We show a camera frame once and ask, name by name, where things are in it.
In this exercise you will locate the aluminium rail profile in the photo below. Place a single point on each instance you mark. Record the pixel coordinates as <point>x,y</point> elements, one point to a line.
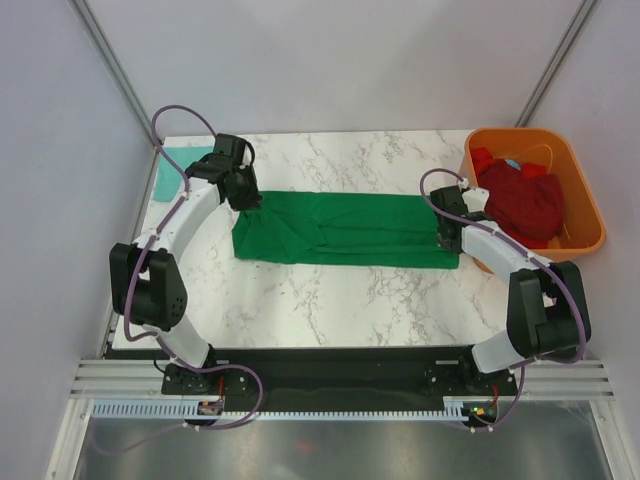
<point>546,381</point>

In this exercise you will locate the aluminium frame post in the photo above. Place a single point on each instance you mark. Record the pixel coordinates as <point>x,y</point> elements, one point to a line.
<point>569,38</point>
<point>112,63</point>

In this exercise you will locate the green t shirt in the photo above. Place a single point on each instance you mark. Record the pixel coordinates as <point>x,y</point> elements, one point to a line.
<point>341,229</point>

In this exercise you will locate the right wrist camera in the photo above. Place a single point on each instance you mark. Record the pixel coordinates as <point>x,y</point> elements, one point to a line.
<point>475,198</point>

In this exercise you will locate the white slotted cable duct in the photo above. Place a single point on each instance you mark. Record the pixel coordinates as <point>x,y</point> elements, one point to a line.
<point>194,410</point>

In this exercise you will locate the bright red t shirt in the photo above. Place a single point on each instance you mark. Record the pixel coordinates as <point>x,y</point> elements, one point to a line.
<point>485,159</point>

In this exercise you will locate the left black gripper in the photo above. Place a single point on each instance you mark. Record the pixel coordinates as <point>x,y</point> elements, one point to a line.
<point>253,198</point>

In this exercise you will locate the left aluminium frame post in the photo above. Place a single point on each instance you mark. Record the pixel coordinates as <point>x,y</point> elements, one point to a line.
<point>112,63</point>

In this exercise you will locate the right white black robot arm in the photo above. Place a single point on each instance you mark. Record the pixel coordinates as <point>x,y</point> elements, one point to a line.
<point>547,315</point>

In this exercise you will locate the orange plastic bin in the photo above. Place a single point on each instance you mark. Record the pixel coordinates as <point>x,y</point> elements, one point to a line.
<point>582,230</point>

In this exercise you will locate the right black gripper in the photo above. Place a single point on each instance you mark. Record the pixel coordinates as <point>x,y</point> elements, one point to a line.
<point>451,247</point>

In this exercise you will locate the dark red t shirt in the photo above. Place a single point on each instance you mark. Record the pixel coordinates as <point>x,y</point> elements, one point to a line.
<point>527,203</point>

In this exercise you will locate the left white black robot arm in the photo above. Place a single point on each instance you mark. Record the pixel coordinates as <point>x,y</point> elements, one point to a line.
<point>147,287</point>

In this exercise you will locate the folded teal t shirt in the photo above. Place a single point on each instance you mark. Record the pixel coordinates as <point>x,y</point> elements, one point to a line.
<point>169,181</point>

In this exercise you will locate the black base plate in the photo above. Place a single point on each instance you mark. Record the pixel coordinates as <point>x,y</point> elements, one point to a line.
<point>340,378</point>

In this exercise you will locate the right aluminium frame post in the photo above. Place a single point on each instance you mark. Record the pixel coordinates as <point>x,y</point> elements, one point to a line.
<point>569,38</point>

